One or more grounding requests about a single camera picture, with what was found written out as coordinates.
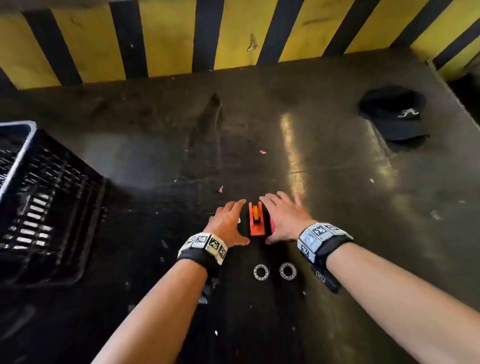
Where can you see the orange plastic bracket part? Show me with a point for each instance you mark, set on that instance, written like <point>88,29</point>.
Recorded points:
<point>257,229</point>

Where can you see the white paper scrap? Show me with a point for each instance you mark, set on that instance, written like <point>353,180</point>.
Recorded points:
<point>435,215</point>

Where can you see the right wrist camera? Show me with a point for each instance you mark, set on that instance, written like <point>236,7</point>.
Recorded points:
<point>324,279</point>

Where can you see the right marker wristband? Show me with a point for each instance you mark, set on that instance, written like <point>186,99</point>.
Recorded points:
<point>318,234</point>

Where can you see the pink plastic bracket part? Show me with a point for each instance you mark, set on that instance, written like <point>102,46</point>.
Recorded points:
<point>272,225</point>

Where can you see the person's right forearm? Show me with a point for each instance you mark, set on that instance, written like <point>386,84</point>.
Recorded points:
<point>405,300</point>

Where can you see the black baseball cap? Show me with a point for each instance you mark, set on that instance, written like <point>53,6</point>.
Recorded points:
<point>393,105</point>

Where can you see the person's left forearm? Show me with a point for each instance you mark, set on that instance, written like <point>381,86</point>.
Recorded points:
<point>150,318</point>

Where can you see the yellow black striped barrier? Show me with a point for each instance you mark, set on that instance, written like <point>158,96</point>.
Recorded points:
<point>168,37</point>

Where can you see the person's right hand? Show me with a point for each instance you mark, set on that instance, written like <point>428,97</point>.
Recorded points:
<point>287,219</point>

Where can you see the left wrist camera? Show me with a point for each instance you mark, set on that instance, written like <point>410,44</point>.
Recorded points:
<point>207,290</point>

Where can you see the marker wristband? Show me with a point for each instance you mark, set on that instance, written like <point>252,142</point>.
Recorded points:
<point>204,243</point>
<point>318,234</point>

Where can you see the left marker wristband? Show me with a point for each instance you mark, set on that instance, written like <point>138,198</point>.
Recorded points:
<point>204,243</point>

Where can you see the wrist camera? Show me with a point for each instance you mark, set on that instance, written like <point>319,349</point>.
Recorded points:
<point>324,279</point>
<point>207,290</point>

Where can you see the steel ball bearing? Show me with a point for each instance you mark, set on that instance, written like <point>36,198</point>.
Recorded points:
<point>255,272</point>
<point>281,271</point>

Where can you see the person's left hand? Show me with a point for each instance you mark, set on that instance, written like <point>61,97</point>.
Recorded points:
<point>225,227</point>

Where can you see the black plastic crate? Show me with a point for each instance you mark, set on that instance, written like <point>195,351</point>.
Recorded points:
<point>60,176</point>

